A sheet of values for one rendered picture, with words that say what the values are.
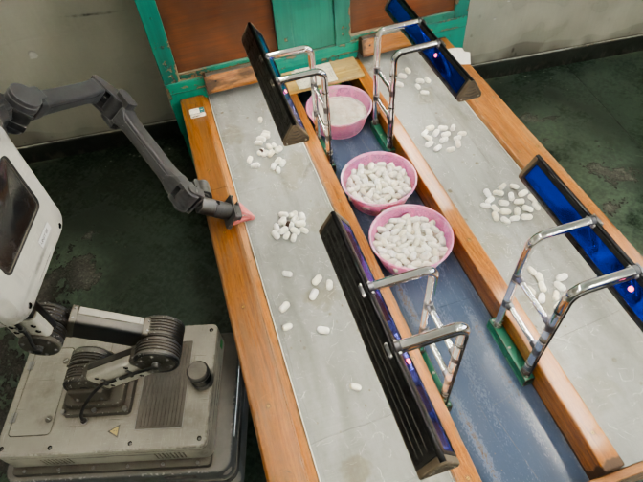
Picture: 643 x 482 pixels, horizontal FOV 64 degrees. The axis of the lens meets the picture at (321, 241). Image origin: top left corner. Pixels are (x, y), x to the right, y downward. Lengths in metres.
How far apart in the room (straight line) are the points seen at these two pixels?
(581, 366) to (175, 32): 1.79
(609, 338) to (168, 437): 1.31
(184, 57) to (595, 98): 2.51
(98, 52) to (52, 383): 1.81
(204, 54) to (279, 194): 0.72
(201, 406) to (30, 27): 2.13
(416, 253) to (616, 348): 0.60
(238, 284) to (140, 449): 0.58
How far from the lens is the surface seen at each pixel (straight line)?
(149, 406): 1.82
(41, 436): 1.93
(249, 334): 1.50
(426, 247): 1.67
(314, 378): 1.44
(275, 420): 1.39
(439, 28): 2.55
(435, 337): 1.07
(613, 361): 1.60
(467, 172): 1.92
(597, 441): 1.47
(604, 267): 1.33
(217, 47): 2.26
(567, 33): 3.85
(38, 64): 3.24
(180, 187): 1.63
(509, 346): 1.56
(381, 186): 1.85
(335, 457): 1.37
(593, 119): 3.55
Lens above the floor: 2.06
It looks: 51 degrees down
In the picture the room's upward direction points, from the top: 6 degrees counter-clockwise
